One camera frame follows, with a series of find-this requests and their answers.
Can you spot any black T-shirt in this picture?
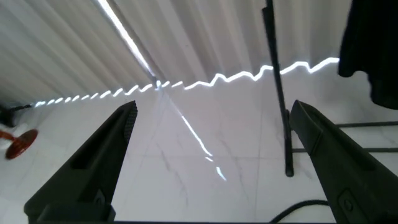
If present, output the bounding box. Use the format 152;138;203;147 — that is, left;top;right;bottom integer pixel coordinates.
338;0;398;110

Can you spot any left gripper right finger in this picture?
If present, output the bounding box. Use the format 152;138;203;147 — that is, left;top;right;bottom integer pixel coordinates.
288;100;398;223

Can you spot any black clothes rack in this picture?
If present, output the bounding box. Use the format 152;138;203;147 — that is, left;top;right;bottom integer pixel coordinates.
261;0;398;178

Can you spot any white curtain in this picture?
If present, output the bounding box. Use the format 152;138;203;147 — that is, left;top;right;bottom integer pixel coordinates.
0;0;354;105

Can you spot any black cable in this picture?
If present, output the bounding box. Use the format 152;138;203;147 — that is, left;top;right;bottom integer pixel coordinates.
269;199;330;223

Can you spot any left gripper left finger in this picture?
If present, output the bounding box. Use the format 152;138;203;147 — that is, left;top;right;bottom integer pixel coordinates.
23;100;139;223

